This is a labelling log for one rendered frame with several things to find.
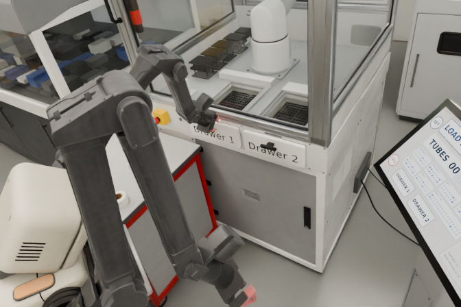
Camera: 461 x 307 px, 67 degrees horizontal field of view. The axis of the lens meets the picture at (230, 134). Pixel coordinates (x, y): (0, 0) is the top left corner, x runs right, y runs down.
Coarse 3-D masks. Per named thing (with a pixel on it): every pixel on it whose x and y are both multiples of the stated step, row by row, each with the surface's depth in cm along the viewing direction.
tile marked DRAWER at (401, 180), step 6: (402, 168) 108; (396, 174) 109; (402, 174) 107; (396, 180) 108; (402, 180) 106; (408, 180) 105; (402, 186) 106; (408, 186) 104; (414, 186) 102; (402, 192) 105; (408, 192) 103
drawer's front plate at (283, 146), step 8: (248, 136) 151; (256, 136) 148; (264, 136) 146; (272, 136) 145; (248, 144) 154; (256, 144) 151; (264, 144) 148; (280, 144) 143; (288, 144) 140; (296, 144) 139; (256, 152) 154; (272, 152) 148; (280, 152) 146; (288, 152) 143; (296, 152) 140; (304, 152) 138; (280, 160) 149; (288, 160) 146; (296, 160) 143; (304, 160) 141
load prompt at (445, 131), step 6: (450, 120) 101; (444, 126) 102; (450, 126) 100; (456, 126) 98; (444, 132) 101; (450, 132) 99; (456, 132) 97; (450, 138) 98; (456, 138) 97; (450, 144) 98; (456, 144) 96; (456, 150) 95
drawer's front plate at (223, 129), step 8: (192, 128) 171; (216, 128) 160; (224, 128) 157; (232, 128) 154; (208, 136) 168; (216, 136) 164; (232, 136) 157; (240, 136) 157; (232, 144) 160; (240, 144) 158
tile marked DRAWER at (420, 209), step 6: (414, 198) 100; (420, 198) 99; (408, 204) 101; (414, 204) 100; (420, 204) 98; (426, 204) 96; (414, 210) 99; (420, 210) 97; (426, 210) 96; (414, 216) 98; (420, 216) 97; (426, 216) 95; (432, 216) 94; (420, 222) 96; (426, 222) 94
